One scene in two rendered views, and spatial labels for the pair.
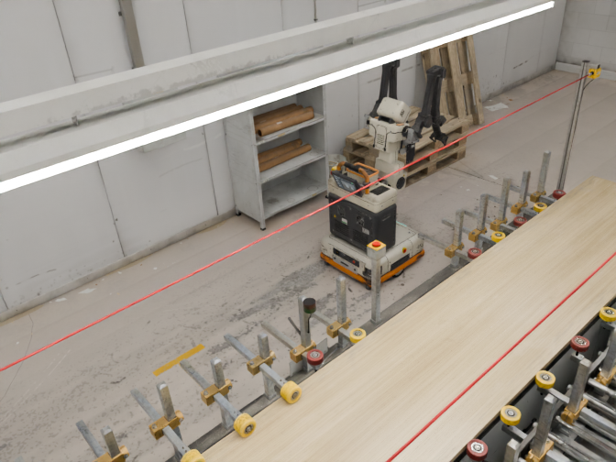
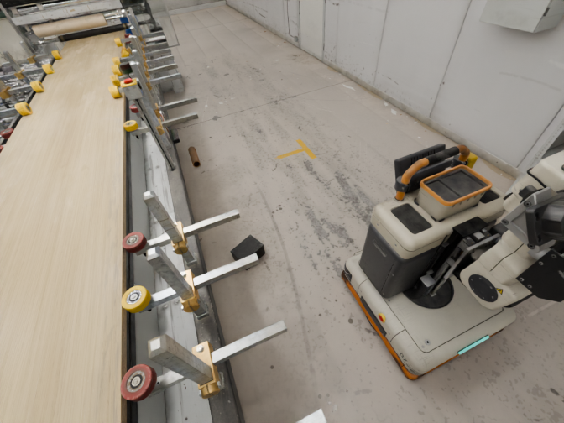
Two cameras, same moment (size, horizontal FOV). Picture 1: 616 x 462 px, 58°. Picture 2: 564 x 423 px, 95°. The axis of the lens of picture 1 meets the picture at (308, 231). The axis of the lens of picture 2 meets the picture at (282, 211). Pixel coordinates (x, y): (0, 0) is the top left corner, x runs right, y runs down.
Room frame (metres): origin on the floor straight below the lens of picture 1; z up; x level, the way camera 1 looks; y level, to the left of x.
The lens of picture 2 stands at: (3.51, -1.35, 1.66)
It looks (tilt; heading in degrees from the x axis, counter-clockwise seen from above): 48 degrees down; 112
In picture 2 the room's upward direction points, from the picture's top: 8 degrees counter-clockwise
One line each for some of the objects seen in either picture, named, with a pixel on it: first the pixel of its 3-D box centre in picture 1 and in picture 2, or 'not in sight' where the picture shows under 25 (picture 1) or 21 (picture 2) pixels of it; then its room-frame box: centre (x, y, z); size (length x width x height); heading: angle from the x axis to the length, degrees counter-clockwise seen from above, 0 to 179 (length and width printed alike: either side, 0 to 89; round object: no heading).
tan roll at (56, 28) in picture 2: not in sight; (89, 22); (-0.01, 1.70, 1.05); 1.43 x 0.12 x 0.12; 40
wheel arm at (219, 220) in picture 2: (446, 247); (189, 231); (2.88, -0.86, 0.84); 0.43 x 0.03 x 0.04; 40
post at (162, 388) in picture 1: (172, 423); (145, 67); (1.60, 0.62, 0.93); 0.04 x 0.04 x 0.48; 40
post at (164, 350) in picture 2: (502, 209); (196, 370); (3.19, -1.30, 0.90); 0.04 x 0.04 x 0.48; 40
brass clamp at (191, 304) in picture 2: (478, 233); (188, 290); (3.02, -1.09, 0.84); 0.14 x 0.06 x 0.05; 130
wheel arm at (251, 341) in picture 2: (491, 222); (220, 356); (3.20, -1.24, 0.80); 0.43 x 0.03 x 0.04; 40
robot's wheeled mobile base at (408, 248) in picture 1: (372, 247); (418, 292); (3.96, -0.54, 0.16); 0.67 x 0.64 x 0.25; 129
